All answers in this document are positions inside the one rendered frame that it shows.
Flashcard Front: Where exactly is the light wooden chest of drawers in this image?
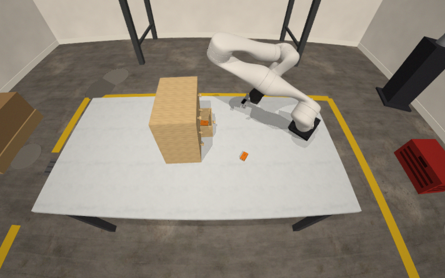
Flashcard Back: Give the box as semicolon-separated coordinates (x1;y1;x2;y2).
149;76;201;164

